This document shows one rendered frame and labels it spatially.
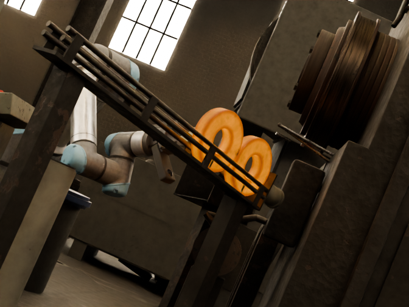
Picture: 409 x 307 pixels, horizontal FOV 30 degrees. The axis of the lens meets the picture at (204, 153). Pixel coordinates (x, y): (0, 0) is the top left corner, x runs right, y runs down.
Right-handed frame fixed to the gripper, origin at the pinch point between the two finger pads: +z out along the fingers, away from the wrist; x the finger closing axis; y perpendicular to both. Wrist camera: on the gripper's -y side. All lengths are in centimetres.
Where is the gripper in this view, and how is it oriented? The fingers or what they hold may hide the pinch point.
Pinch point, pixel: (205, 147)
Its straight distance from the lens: 208.5
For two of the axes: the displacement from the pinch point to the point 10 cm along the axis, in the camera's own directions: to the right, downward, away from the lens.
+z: 8.1, -0.4, -5.9
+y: 1.6, -9.5, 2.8
